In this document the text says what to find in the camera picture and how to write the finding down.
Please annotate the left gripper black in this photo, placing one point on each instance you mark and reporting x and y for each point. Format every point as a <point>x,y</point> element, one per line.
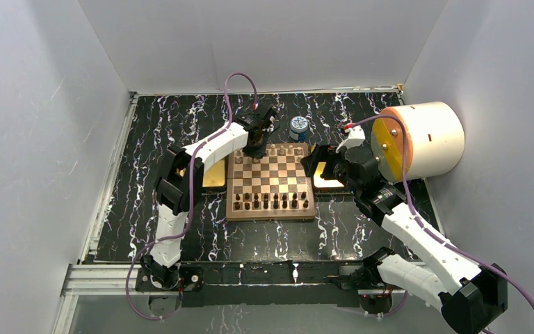
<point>259,154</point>

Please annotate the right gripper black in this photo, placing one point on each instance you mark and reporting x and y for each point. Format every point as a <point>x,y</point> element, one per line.
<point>322,153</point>

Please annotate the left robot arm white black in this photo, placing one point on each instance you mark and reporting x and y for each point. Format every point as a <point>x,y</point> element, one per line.
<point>178,185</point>

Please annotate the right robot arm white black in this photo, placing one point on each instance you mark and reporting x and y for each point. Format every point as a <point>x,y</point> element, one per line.
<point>468,295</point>

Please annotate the wooden chess board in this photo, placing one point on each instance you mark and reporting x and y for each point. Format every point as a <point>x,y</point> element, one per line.
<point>270,174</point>

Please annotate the right gold tin tray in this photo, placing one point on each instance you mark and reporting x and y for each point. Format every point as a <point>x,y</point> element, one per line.
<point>321,184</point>

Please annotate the gold tin tray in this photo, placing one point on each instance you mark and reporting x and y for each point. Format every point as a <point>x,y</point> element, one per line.
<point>215,178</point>
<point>321,184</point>

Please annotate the blue white small jar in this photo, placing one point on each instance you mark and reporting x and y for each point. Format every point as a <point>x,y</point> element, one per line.
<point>298,128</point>

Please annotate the left gold tin tray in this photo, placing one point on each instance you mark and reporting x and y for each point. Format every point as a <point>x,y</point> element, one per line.
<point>215,178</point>

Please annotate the white cylinder orange lid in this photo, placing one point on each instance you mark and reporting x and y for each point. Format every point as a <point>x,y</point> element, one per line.
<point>430,136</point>

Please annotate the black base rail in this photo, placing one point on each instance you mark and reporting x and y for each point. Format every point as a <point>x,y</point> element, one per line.
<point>345,284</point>

